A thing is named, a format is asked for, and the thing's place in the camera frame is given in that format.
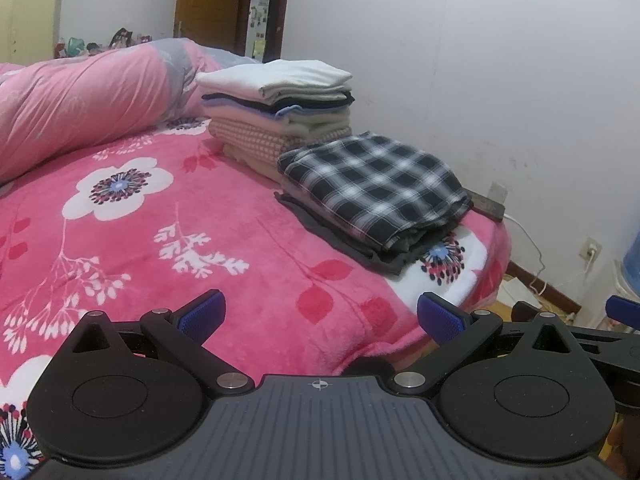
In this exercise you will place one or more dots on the wall socket with plug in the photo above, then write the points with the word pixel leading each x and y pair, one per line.
pixel 590 249

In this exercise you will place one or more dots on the clutter of small items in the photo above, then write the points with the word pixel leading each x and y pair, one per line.
pixel 100 45

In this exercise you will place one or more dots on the black white plaid shirt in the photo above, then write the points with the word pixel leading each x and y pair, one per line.
pixel 380 180

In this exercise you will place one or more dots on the pink grey duvet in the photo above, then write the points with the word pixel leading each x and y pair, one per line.
pixel 90 100

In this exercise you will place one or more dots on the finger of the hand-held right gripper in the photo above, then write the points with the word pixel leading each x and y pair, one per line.
pixel 625 312
pixel 610 347

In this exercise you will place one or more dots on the stack of folded clothes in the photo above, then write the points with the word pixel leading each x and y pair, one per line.
pixel 270 105

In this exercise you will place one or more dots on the wooden door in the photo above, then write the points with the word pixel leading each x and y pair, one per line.
pixel 215 0

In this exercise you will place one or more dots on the pale yellow wardrobe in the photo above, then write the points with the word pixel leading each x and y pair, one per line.
pixel 27 10

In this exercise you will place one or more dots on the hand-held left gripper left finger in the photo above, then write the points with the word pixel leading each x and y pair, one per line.
pixel 205 312

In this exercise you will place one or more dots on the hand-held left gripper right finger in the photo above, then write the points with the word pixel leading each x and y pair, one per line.
pixel 440 317

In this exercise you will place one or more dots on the white refrigerator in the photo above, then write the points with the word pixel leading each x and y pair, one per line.
pixel 262 20

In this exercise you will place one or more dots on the water dispenser with blue bottle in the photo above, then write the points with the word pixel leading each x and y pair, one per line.
pixel 631 270

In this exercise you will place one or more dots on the pink floral bed blanket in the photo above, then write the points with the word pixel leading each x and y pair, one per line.
pixel 225 240

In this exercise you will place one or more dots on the cream wall socket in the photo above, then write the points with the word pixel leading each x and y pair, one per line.
pixel 498 192

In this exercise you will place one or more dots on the white flat box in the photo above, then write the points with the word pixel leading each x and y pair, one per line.
pixel 520 292

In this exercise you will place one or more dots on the dark grey folded garment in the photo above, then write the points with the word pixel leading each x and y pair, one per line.
pixel 350 247

